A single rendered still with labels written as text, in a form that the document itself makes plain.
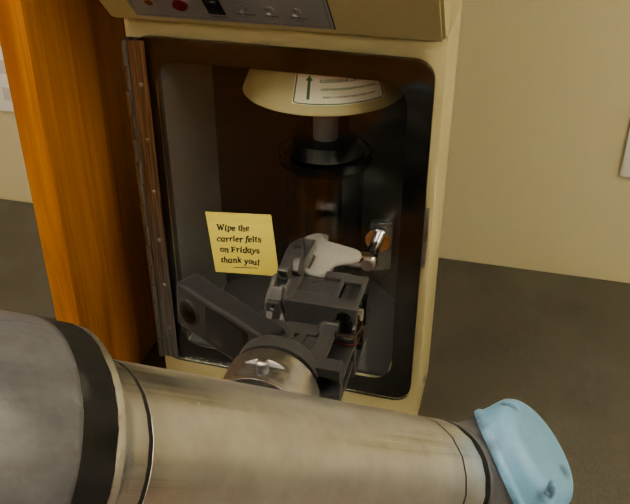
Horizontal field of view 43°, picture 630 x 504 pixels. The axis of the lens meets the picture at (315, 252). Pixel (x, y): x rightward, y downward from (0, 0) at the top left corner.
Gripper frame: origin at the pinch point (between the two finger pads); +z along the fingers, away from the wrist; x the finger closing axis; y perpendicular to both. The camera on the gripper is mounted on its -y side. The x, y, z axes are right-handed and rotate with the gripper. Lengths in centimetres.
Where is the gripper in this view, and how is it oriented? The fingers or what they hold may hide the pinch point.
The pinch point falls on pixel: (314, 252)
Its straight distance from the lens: 79.9
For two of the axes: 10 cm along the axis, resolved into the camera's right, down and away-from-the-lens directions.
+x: 0.0, -8.6, -5.1
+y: 9.7, 1.3, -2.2
